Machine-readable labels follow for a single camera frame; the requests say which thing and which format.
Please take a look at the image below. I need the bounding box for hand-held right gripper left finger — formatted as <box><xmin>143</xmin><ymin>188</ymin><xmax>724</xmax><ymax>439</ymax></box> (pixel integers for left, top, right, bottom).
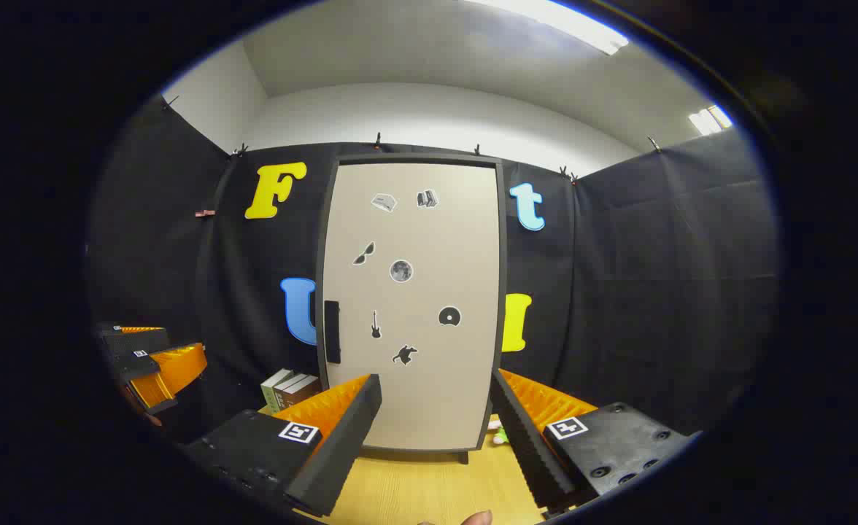
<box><xmin>179</xmin><ymin>373</ymin><xmax>384</xmax><ymax>518</ymax></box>

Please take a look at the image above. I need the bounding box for black backdrop cloth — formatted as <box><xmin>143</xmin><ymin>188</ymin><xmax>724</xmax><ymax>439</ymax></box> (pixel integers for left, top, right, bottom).
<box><xmin>86</xmin><ymin>95</ymin><xmax>780</xmax><ymax>446</ymax></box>

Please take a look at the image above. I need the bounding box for brown book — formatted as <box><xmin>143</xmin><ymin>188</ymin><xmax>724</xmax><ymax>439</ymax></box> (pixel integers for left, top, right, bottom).
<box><xmin>274</xmin><ymin>373</ymin><xmax>309</xmax><ymax>411</ymax></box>
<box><xmin>287</xmin><ymin>376</ymin><xmax>322</xmax><ymax>408</ymax></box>

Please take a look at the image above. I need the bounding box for black door handle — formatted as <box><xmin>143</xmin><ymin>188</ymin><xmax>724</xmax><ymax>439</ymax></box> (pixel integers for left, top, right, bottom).
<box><xmin>324</xmin><ymin>300</ymin><xmax>342</xmax><ymax>364</ymax></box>

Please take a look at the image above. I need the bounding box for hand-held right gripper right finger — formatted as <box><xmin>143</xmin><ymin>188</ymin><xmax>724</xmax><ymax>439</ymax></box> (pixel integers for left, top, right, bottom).
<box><xmin>489</xmin><ymin>368</ymin><xmax>701</xmax><ymax>515</ymax></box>

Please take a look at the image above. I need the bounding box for row of black clamps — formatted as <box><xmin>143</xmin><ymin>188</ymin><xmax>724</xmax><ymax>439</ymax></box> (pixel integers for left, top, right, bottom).
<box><xmin>161</xmin><ymin>95</ymin><xmax>665</xmax><ymax>183</ymax></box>

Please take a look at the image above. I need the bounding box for dark grey cabinet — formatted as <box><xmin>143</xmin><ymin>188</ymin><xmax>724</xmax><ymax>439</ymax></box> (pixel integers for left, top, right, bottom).
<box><xmin>314</xmin><ymin>152</ymin><xmax>509</xmax><ymax>465</ymax></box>

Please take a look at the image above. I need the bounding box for small ceiling light panel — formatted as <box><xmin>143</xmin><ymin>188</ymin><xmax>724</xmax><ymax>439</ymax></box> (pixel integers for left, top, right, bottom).
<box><xmin>688</xmin><ymin>104</ymin><xmax>734</xmax><ymax>136</ymax></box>

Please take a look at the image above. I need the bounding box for light green book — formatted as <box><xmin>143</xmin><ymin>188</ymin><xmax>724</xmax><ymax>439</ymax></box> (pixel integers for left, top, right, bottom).
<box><xmin>260</xmin><ymin>368</ymin><xmax>293</xmax><ymax>415</ymax></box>

